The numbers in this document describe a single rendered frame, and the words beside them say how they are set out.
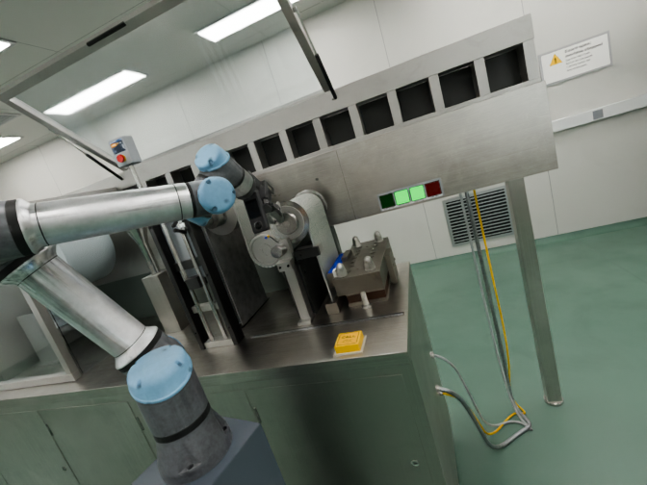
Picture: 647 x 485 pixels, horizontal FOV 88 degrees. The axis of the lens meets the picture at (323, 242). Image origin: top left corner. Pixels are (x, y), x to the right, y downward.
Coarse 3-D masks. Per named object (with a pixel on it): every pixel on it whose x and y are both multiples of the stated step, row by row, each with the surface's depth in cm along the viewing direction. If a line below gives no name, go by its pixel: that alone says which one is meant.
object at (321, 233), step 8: (320, 224) 124; (328, 224) 135; (312, 232) 115; (320, 232) 122; (328, 232) 132; (312, 240) 113; (320, 240) 120; (328, 240) 130; (328, 248) 128; (336, 248) 137; (320, 256) 117; (328, 256) 126; (336, 256) 135; (320, 264) 115; (328, 264) 124
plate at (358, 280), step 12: (384, 240) 140; (360, 252) 133; (372, 252) 128; (384, 252) 125; (348, 264) 123; (360, 264) 119; (384, 264) 119; (348, 276) 110; (360, 276) 109; (372, 276) 108; (384, 276) 113; (336, 288) 112; (348, 288) 111; (360, 288) 110; (372, 288) 109
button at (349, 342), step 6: (342, 336) 96; (348, 336) 95; (354, 336) 94; (360, 336) 93; (336, 342) 94; (342, 342) 93; (348, 342) 92; (354, 342) 91; (360, 342) 92; (336, 348) 92; (342, 348) 91; (348, 348) 91; (354, 348) 90; (360, 348) 90
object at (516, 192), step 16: (512, 192) 138; (512, 208) 140; (528, 208) 138; (512, 224) 147; (528, 224) 140; (528, 240) 142; (528, 256) 144; (528, 272) 146; (528, 288) 148; (528, 304) 154; (544, 304) 148; (544, 320) 150; (544, 336) 152; (544, 352) 154; (544, 368) 156; (544, 384) 160; (544, 400) 164; (560, 400) 159
